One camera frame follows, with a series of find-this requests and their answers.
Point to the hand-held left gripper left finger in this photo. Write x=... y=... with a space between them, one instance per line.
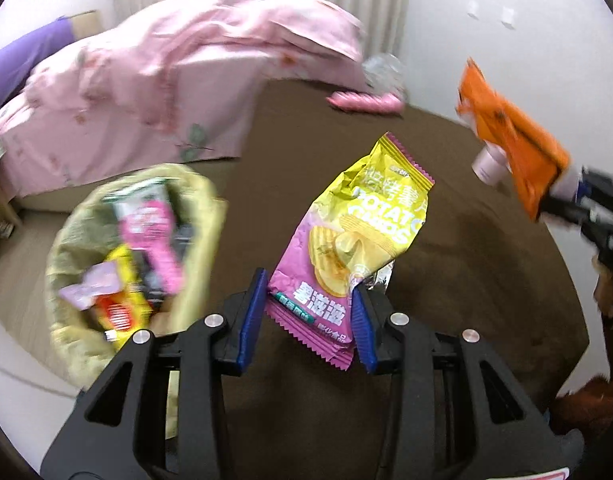
x=251 y=320

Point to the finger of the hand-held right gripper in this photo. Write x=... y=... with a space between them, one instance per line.
x=566 y=210
x=599 y=187

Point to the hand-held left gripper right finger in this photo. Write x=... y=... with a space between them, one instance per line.
x=364 y=330

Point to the orange snack bag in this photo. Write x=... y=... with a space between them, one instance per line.
x=511 y=130

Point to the yellow and pink chips bag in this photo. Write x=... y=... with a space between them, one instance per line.
x=346 y=230

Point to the bright pink snack wrapper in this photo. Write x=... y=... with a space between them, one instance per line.
x=151 y=240

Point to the yellow snack wrapper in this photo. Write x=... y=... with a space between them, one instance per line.
x=129 y=275

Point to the yellow plastic trash bag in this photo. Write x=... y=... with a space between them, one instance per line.
x=71 y=240

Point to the person's right forearm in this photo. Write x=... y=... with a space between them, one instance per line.
x=611 y=290

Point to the brown fuzzy garment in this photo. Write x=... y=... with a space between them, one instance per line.
x=586 y=405

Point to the pink plastic toy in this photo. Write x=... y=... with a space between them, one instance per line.
x=366 y=102

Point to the clear plastic bag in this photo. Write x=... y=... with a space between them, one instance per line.
x=384 y=72

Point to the pink floral duvet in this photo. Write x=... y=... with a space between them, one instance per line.
x=211 y=35

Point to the purple pillow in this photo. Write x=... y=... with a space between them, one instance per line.
x=26 y=55

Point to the white wall switch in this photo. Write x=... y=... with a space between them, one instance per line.
x=508 y=16

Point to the beige upholstered bed frame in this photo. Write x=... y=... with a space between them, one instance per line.
x=89 y=25

